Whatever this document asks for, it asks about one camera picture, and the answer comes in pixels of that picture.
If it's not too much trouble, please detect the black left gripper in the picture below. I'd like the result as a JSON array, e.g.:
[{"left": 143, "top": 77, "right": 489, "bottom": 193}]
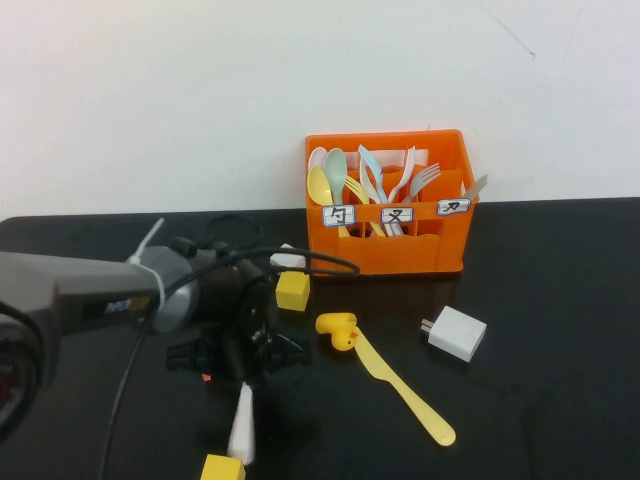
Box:
[{"left": 166, "top": 319, "right": 312, "bottom": 391}]

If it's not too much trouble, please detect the yellow foam cube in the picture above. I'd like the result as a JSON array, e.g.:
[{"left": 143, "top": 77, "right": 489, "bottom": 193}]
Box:
[
  {"left": 200, "top": 453, "right": 247, "bottom": 480},
  {"left": 275, "top": 271, "right": 312, "bottom": 313}
]

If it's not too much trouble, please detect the paper label fork character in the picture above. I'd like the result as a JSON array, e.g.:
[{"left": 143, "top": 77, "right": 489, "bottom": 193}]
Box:
[{"left": 381, "top": 206, "right": 416, "bottom": 225}]

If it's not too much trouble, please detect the blue plastic fork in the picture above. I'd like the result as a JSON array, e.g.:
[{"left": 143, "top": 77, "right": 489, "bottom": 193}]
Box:
[{"left": 358, "top": 144, "right": 389, "bottom": 204}]

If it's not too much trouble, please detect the orange plastic cutlery crate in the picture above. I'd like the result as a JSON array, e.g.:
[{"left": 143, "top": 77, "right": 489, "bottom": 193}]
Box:
[{"left": 305, "top": 128, "right": 480, "bottom": 278}]

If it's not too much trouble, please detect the yellow plastic knife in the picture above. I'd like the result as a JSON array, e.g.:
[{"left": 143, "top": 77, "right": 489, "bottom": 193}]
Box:
[{"left": 352, "top": 329, "right": 458, "bottom": 448}]

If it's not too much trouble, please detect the white power adapter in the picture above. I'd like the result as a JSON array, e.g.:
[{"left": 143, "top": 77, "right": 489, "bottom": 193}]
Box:
[{"left": 421, "top": 305, "right": 489, "bottom": 364}]

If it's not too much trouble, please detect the grey plastic fork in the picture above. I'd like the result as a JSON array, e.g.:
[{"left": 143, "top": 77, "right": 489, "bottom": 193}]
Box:
[{"left": 402, "top": 162, "right": 443, "bottom": 205}]

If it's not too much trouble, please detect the paper label knife character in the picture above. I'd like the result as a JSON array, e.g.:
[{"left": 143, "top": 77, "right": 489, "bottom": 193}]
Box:
[{"left": 437, "top": 198, "right": 473, "bottom": 217}]

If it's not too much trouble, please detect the white plastic knife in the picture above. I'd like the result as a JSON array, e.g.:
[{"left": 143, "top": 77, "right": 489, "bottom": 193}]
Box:
[{"left": 227, "top": 382, "right": 256, "bottom": 464}]

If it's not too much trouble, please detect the yellow rubber duck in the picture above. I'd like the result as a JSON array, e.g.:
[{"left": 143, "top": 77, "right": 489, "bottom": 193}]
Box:
[{"left": 315, "top": 311, "right": 359, "bottom": 354}]

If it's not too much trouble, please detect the yellow plastic fork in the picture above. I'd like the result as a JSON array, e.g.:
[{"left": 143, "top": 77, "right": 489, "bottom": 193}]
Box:
[{"left": 343, "top": 175, "right": 386, "bottom": 237}]

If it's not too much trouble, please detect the green plastic spoon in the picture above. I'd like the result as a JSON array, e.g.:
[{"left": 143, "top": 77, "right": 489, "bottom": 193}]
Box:
[{"left": 323, "top": 148, "right": 349, "bottom": 206}]

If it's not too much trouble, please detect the paper label spoon character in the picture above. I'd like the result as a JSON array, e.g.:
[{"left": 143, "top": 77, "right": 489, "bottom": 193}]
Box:
[{"left": 322, "top": 204, "right": 358, "bottom": 229}]

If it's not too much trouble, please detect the white zip tie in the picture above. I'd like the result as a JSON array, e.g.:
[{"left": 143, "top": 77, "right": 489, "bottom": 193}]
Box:
[{"left": 127, "top": 217, "right": 169, "bottom": 311}]

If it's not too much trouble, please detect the white foam cube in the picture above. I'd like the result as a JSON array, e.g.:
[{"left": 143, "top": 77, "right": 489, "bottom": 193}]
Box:
[{"left": 270, "top": 243, "right": 307, "bottom": 271}]

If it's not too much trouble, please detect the white plastic fork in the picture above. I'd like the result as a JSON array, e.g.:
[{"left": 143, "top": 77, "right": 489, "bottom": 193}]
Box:
[
  {"left": 387, "top": 146, "right": 417, "bottom": 236},
  {"left": 358, "top": 158, "right": 401, "bottom": 237}
]

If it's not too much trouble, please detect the yellow plastic spoon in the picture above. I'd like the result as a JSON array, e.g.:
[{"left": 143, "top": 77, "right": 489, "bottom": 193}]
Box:
[{"left": 307, "top": 165, "right": 352, "bottom": 239}]

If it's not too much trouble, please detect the grey plastic knife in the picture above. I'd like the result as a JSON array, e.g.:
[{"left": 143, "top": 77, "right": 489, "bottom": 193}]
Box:
[{"left": 462, "top": 174, "right": 490, "bottom": 200}]

